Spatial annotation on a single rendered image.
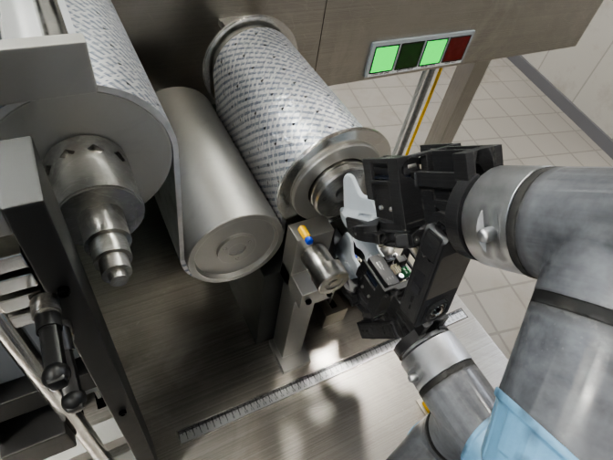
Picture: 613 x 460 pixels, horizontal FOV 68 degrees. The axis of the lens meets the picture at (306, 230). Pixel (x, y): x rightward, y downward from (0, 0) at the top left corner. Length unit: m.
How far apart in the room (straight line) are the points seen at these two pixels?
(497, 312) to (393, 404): 1.43
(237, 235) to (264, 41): 0.26
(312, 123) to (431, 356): 0.29
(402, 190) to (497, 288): 1.88
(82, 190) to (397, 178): 0.24
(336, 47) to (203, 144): 0.37
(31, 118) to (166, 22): 0.38
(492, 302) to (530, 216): 1.90
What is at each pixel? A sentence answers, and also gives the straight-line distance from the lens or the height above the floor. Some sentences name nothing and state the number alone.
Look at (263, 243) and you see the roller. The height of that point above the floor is 1.17.
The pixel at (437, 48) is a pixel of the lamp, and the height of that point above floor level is 1.19.
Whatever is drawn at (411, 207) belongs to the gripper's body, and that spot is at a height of 1.34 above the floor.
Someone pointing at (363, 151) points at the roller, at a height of 1.29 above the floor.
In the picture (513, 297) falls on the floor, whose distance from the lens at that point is 2.26.
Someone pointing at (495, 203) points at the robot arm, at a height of 1.41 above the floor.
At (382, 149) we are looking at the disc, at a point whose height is 1.29.
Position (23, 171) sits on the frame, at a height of 1.44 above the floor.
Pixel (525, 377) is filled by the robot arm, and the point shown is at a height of 1.39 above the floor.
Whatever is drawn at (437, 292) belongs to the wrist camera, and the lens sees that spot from 0.43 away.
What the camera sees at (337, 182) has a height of 1.27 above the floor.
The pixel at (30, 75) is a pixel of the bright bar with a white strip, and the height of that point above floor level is 1.44.
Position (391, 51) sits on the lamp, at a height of 1.20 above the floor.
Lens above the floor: 1.60
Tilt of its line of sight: 49 degrees down
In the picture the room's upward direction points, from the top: 12 degrees clockwise
